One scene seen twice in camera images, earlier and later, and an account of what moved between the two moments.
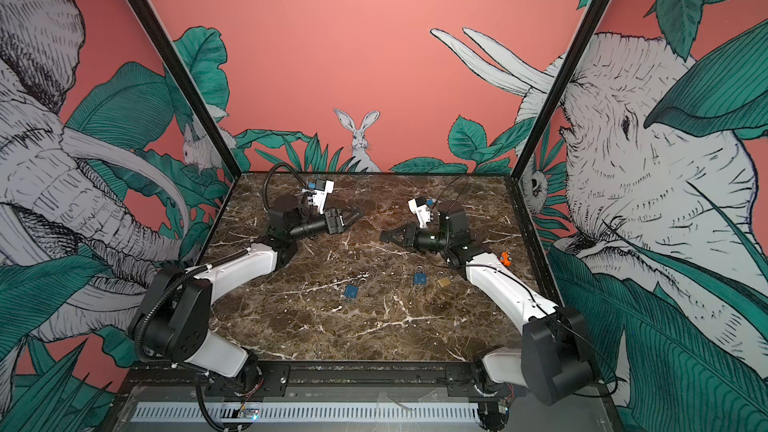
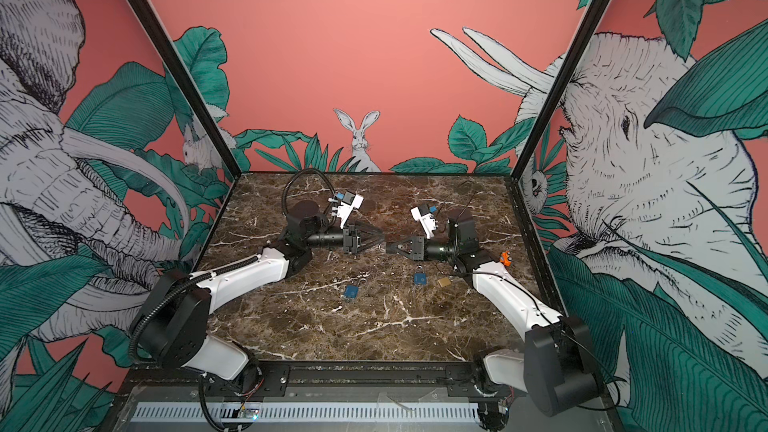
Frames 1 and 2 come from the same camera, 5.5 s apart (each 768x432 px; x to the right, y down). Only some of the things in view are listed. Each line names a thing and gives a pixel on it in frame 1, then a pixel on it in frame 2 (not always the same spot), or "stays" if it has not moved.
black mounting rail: [344, 382] stays
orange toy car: [505, 259] stays
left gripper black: [334, 220] to [349, 243]
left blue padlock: [351, 291] stays
